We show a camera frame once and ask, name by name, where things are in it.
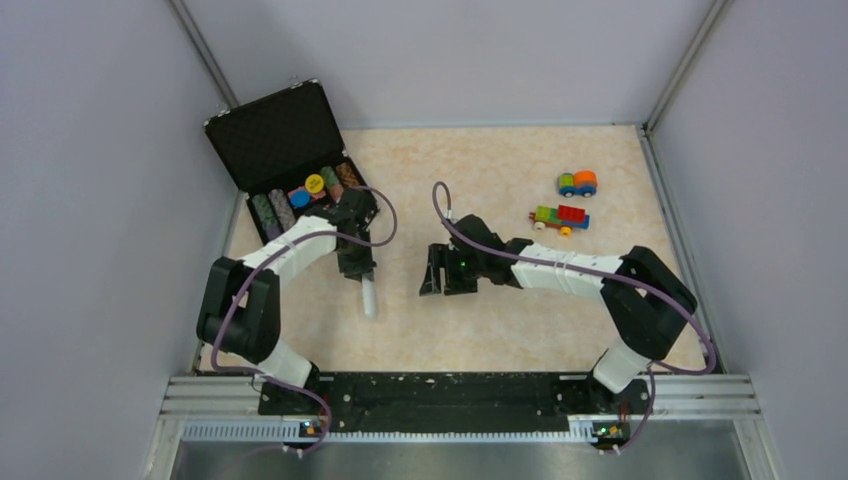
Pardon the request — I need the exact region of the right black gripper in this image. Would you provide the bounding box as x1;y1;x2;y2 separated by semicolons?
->
421;243;486;297

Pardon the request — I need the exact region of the white remote control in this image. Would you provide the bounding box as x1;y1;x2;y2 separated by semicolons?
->
361;277;377;319

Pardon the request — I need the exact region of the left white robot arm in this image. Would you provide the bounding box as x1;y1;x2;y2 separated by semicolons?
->
196;187;378;414

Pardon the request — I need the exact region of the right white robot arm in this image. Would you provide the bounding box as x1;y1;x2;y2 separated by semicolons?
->
419;215;697;412

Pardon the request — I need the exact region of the green pink chip stack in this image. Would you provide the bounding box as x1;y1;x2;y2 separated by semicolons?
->
320;166;345;203

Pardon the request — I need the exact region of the blue poker chip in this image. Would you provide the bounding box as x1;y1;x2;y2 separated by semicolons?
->
288;188;312;208

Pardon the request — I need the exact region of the purple grey chip stack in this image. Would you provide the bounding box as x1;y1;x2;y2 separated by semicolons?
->
268;189;297;232

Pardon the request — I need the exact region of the yellow poker chip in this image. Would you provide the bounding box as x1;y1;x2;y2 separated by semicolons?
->
304;174;325;195

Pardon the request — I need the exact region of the brown poker chip stack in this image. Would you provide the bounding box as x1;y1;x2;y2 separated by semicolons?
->
335;162;361;188

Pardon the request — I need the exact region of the green poker chip stack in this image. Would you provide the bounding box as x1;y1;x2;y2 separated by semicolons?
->
251;194;282;241

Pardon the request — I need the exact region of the black poker chip case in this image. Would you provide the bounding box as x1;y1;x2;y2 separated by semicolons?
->
203;79;366;244

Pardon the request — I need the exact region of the lego brick truck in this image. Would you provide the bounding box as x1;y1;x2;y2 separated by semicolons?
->
528;205;591;237

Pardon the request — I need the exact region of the orange blue toy car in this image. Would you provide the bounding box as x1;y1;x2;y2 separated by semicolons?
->
557;170;598;198

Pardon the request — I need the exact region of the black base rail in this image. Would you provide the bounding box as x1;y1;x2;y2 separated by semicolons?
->
258;371;650;434

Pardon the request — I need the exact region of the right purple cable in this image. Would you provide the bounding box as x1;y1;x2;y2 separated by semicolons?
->
431;180;719;453

